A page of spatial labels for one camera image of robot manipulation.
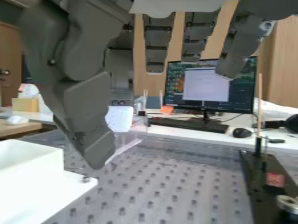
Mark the small red square tag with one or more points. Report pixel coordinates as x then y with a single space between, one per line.
274 180

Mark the black mouse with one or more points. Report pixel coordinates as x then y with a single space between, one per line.
242 132

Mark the black plate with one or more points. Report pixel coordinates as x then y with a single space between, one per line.
261 196

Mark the light wooden block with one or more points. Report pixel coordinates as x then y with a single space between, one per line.
25 104

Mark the small metal nut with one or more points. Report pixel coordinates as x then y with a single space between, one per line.
85 179

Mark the wooden desk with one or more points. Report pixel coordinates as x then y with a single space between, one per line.
17 130

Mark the white mouse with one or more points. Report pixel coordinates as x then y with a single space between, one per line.
16 119

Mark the black rounded device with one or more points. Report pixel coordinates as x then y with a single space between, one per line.
287 124

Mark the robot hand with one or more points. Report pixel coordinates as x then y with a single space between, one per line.
74 66

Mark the large metal nut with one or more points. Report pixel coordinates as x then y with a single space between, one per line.
286 204

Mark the small white box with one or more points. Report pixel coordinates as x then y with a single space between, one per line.
30 180

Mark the black keyboard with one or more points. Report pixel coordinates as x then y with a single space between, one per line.
190 125

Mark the thin stick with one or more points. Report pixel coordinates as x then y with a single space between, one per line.
258 110

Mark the white desk with keyboard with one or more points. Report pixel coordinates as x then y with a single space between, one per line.
213 137

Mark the computer screen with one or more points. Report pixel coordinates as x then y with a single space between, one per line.
203 90

